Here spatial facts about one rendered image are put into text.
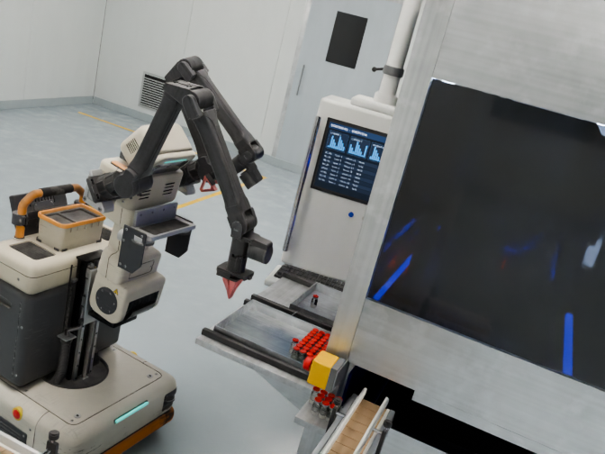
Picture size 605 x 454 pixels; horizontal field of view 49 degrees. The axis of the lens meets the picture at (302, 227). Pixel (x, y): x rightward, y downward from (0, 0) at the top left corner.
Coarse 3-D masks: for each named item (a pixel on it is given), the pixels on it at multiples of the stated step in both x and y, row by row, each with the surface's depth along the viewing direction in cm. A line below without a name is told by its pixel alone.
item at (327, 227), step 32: (320, 128) 273; (352, 128) 270; (384, 128) 267; (320, 160) 277; (352, 160) 273; (320, 192) 281; (352, 192) 277; (320, 224) 284; (352, 224) 281; (288, 256) 292; (320, 256) 288; (352, 256) 284
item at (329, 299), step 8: (312, 288) 250; (320, 288) 253; (328, 288) 252; (304, 296) 243; (320, 296) 249; (328, 296) 251; (336, 296) 251; (296, 304) 237; (304, 304) 239; (320, 304) 243; (328, 304) 244; (336, 304) 246; (304, 312) 229; (312, 312) 236; (320, 312) 237; (328, 312) 239; (336, 312) 240; (320, 320) 227; (328, 320) 226
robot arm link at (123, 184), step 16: (176, 96) 189; (208, 96) 190; (160, 112) 194; (176, 112) 194; (160, 128) 196; (144, 144) 200; (160, 144) 200; (144, 160) 202; (128, 176) 204; (144, 176) 206; (128, 192) 206
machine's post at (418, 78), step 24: (432, 0) 152; (432, 24) 153; (432, 48) 154; (408, 72) 158; (432, 72) 156; (408, 96) 159; (408, 120) 160; (384, 144) 164; (408, 144) 162; (384, 168) 165; (384, 192) 166; (384, 216) 168; (360, 240) 172; (360, 264) 173; (360, 288) 174; (360, 312) 176; (336, 336) 180; (312, 432) 190
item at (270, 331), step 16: (256, 304) 226; (224, 320) 208; (240, 320) 217; (256, 320) 219; (272, 320) 222; (288, 320) 222; (240, 336) 200; (256, 336) 209; (272, 336) 212; (288, 336) 214; (304, 336) 217; (272, 352) 197; (288, 352) 205
